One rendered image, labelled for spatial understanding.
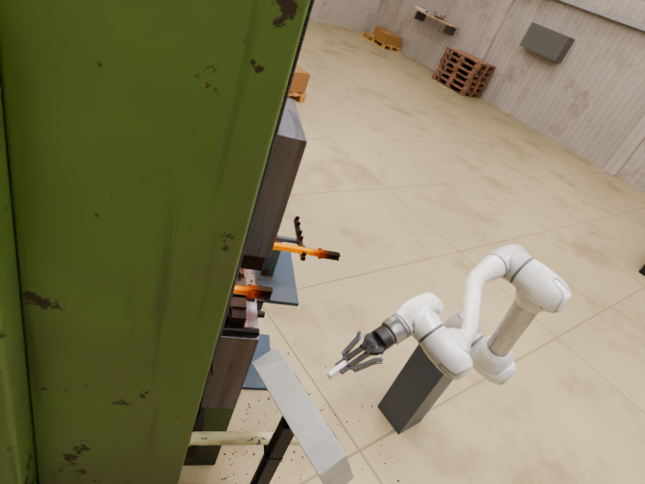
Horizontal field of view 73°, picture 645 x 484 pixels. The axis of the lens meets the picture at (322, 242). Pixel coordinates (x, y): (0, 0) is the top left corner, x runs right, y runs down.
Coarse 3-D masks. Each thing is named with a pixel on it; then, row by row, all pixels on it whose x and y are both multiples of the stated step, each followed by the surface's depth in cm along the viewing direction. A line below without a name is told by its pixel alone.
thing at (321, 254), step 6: (276, 246) 197; (282, 246) 198; (288, 246) 200; (294, 246) 201; (294, 252) 200; (300, 252) 201; (306, 252) 202; (312, 252) 202; (318, 252) 203; (324, 252) 204; (330, 252) 206; (336, 252) 207; (318, 258) 204; (330, 258) 206; (336, 258) 207
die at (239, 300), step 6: (240, 282) 169; (234, 294) 162; (240, 294) 163; (246, 294) 164; (234, 300) 161; (240, 300) 162; (246, 300) 163; (234, 306) 158; (240, 306) 159; (246, 306) 160; (228, 312) 156; (234, 312) 157; (240, 312) 158; (246, 312) 159; (228, 318) 155; (234, 318) 156; (240, 318) 156; (246, 318) 157; (234, 324) 157; (240, 324) 158
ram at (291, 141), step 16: (288, 112) 125; (288, 128) 116; (288, 144) 113; (304, 144) 114; (272, 160) 115; (288, 160) 116; (272, 176) 118; (288, 176) 119; (272, 192) 121; (288, 192) 122; (272, 208) 124; (256, 224) 126; (272, 224) 127; (256, 240) 130; (272, 240) 131
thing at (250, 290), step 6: (234, 288) 163; (240, 288) 164; (246, 288) 165; (252, 288) 164; (258, 288) 165; (264, 288) 166; (270, 288) 167; (252, 294) 166; (258, 294) 167; (264, 294) 167; (270, 294) 168
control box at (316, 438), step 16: (272, 352) 121; (256, 368) 119; (272, 368) 118; (288, 368) 118; (272, 384) 116; (288, 384) 115; (288, 400) 112; (304, 400) 112; (288, 416) 110; (304, 416) 110; (320, 416) 109; (304, 432) 107; (320, 432) 107; (304, 448) 105; (320, 448) 105; (336, 448) 104; (320, 464) 102; (336, 464) 103; (336, 480) 114
